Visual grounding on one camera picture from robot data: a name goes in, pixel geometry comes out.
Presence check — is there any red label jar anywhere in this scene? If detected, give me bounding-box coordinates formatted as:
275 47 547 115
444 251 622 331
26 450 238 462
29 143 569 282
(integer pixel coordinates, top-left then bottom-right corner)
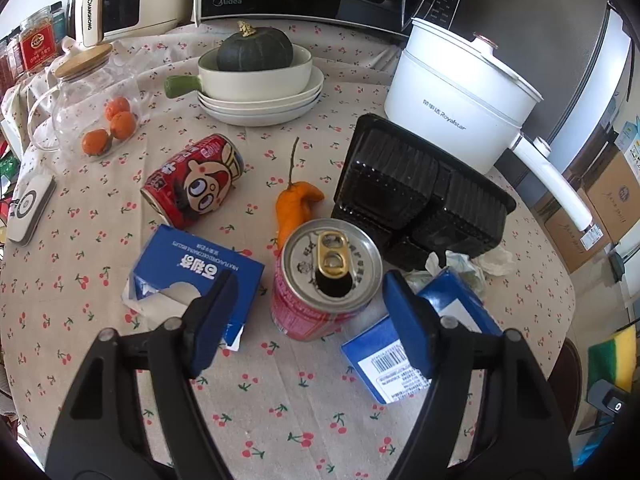
19 7 57 76

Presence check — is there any blue carton with barcode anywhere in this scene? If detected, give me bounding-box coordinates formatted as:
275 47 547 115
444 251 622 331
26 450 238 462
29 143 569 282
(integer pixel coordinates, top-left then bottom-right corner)
341 267 505 406

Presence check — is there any white electric cooking pot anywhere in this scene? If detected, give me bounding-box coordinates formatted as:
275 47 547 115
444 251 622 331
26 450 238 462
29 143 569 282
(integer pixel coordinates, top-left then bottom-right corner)
384 17 595 233

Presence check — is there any black device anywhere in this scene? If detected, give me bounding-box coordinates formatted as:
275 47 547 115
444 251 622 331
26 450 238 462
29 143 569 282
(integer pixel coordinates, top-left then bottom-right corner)
587 380 628 416

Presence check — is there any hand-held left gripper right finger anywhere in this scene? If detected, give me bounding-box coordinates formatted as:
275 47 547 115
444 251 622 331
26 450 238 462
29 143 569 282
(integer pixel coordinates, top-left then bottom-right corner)
382 269 573 480

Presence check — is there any cherry print tablecloth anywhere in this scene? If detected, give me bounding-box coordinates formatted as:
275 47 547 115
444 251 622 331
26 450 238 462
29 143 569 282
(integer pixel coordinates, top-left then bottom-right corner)
0 22 576 480

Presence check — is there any grey refrigerator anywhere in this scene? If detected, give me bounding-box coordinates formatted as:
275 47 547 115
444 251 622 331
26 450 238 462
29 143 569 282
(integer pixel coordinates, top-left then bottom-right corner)
450 0 636 181

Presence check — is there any dark brown chair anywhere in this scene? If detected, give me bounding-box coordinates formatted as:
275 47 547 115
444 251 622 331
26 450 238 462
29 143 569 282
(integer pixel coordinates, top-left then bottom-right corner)
550 337 583 431

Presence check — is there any small orange tangerine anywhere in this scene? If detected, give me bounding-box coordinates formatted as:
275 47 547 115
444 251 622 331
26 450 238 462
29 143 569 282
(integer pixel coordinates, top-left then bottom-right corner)
81 129 112 156
110 111 138 141
104 97 132 120

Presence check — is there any red cartoon drink can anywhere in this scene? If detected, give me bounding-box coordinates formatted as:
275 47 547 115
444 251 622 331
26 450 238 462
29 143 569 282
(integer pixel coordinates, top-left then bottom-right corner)
140 133 245 227

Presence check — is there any light blue box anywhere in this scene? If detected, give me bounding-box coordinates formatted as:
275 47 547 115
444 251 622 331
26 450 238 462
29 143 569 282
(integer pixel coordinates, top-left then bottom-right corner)
617 117 640 153

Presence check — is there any white tissue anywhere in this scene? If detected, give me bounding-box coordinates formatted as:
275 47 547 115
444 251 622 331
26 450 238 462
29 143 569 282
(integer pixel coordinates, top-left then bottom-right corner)
405 249 515 296

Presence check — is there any dark green pumpkin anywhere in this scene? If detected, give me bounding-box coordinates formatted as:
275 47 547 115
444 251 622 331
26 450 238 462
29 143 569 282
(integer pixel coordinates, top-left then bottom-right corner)
216 21 294 73

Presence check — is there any glass jar with wooden lid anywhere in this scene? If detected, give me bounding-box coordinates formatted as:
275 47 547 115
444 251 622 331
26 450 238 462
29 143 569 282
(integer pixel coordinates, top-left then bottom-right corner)
27 42 151 161

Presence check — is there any white power bank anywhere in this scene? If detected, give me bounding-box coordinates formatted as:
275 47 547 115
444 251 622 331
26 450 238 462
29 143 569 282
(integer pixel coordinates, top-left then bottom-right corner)
6 177 57 247

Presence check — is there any yellow green sponge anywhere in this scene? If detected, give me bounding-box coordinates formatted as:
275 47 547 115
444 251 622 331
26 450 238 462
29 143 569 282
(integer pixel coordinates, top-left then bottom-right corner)
587 325 638 391

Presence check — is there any black plastic food tray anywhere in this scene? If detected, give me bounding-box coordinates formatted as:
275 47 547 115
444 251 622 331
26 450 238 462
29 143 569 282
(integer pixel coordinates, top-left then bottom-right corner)
330 113 517 272

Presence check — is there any torn blue carton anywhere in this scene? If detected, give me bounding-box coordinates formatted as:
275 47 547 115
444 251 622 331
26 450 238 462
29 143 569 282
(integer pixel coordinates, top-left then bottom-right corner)
121 225 266 351

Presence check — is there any orange pepper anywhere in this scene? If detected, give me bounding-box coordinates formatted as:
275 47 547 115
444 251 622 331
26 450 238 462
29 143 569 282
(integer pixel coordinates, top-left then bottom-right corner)
274 136 325 261

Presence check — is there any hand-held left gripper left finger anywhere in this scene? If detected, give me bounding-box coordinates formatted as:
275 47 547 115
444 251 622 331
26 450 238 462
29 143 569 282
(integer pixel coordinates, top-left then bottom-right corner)
45 269 240 480

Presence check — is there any cream bowl with green handle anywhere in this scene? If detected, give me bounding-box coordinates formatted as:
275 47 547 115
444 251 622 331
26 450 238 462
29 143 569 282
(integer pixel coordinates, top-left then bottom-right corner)
164 42 313 101

